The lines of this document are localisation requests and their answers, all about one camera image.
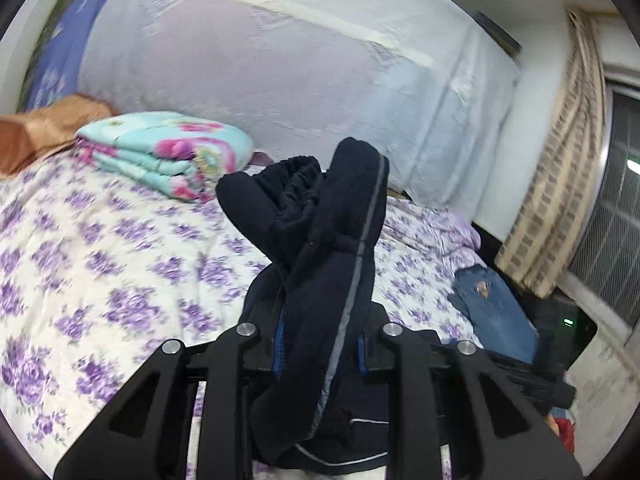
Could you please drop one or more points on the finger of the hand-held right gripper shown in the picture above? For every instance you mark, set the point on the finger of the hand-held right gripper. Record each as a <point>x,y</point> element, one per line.
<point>530,377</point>

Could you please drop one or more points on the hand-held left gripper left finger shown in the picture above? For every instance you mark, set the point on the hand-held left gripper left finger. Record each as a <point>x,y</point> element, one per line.
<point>277,352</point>

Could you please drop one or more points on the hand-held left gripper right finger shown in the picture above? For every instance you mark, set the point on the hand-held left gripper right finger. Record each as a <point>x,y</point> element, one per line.
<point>361,357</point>

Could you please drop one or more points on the dark navy pants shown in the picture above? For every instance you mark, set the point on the dark navy pants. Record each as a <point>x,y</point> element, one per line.
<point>320,240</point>

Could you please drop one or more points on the red cloth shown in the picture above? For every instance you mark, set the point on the red cloth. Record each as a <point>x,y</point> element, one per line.
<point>564,430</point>

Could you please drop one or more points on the blue jeans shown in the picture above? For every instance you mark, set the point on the blue jeans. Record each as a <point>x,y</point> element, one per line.
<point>495,310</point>

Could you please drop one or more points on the purple floral bedsheet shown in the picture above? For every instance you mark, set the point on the purple floral bedsheet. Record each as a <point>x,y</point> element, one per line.
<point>125,260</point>

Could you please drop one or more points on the window with metal grille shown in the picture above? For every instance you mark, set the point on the window with metal grille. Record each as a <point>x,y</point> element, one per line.
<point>610,200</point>

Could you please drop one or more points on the beige striped curtain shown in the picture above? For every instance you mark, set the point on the beige striped curtain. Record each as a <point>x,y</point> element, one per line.
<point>560,170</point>

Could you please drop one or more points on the folded teal floral blanket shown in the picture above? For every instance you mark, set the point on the folded teal floral blanket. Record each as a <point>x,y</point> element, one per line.
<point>165,152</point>

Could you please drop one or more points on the white covered headboard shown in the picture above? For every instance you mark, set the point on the white covered headboard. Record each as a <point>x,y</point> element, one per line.
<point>300,75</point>

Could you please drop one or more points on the orange satin pillow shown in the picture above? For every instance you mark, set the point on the orange satin pillow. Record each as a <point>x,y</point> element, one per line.
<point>45,130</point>

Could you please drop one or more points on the blue floral cloth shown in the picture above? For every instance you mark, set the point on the blue floral cloth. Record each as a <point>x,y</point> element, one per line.
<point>65,45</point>

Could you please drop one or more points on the dark wall frame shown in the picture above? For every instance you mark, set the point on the dark wall frame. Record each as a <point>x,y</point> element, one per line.
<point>497,35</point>

